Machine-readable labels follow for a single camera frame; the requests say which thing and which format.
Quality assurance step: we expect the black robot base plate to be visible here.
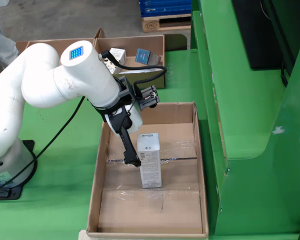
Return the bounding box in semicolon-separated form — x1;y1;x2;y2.
0;139;38;201

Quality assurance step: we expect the green metal cabinet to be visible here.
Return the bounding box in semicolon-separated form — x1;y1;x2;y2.
189;0;300;236

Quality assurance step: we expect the thick black camera cable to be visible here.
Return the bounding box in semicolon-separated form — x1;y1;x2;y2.
101;49;168;91

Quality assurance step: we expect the small blue logo box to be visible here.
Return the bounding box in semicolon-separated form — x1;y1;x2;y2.
134;48;163;66

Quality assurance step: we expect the wooden pallet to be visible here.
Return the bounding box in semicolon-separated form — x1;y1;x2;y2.
141;13;192;33

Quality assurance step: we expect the tall white product box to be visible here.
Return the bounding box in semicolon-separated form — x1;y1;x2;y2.
136;132;163;189

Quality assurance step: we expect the person in light clothes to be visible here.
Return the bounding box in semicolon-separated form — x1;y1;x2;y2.
0;14;20;86

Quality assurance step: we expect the white box black spot print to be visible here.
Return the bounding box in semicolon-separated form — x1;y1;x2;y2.
103;47;127;75

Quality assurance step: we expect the black cabinet cable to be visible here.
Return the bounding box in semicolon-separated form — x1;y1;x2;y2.
280;62;290;88

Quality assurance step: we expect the open brown cardboard box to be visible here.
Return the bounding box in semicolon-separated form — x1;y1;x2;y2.
93;28;166;90
15;37;96;55

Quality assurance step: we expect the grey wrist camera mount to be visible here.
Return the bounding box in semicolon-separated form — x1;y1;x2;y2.
113;75;161;111

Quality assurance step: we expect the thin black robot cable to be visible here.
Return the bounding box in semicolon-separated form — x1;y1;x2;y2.
0;96;86;195

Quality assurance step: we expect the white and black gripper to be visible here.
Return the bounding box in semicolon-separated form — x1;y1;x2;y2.
101;99;144;168

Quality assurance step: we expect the large shallow cardboard tray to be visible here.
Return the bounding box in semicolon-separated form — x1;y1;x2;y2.
86;100;210;238

